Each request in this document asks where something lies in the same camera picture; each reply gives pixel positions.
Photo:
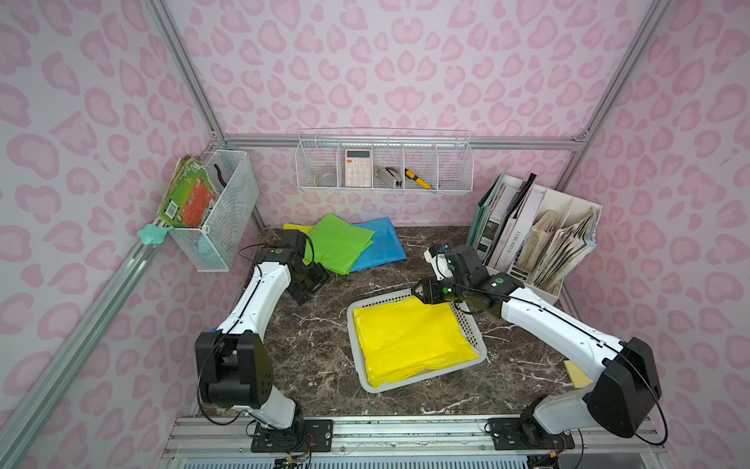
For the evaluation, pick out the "green red booklet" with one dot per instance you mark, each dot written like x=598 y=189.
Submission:
x=190 y=197

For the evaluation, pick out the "stack of beige papers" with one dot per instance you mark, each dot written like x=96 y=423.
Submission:
x=552 y=250

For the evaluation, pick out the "grey stapler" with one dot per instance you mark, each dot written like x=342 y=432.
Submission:
x=389 y=176

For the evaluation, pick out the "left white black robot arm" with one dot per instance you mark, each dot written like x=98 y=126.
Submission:
x=233 y=366

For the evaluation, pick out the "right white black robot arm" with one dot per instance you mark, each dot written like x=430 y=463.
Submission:
x=625 y=386

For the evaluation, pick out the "lime yellow folded raincoat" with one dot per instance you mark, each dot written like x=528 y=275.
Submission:
x=301 y=228

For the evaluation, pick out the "yellow black utility knife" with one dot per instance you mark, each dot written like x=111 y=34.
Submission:
x=417 y=180

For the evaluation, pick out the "white desktop file organizer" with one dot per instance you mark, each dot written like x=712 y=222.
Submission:
x=516 y=208

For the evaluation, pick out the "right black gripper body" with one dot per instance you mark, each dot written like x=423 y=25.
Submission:
x=426 y=290

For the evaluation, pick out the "pink white calculator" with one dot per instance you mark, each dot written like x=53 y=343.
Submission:
x=358 y=168

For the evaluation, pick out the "green raincoat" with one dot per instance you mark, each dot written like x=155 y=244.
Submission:
x=336 y=245

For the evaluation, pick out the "mint green wall hook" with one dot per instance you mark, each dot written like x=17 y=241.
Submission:
x=153 y=235

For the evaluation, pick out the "blue raincoat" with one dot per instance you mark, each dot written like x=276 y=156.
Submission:
x=385 y=248

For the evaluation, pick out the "green file folder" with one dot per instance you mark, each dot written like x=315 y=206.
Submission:
x=482 y=208

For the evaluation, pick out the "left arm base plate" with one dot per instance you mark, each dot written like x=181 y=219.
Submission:
x=308 y=435

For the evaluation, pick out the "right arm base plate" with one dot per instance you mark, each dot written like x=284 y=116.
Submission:
x=525 y=434

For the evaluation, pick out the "white perforated plastic basket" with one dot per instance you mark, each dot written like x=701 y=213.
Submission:
x=468 y=325

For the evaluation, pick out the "white wire wall shelf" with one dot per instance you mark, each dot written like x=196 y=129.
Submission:
x=443 y=159

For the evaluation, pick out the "yellow sticky note pad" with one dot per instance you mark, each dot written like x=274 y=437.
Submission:
x=578 y=378

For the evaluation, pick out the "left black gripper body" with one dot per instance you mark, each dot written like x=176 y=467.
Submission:
x=311 y=281

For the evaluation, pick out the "white raincoat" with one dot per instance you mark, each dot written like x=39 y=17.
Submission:
x=374 y=382

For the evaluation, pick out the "white mesh wall basket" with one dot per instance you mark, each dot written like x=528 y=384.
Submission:
x=213 y=244

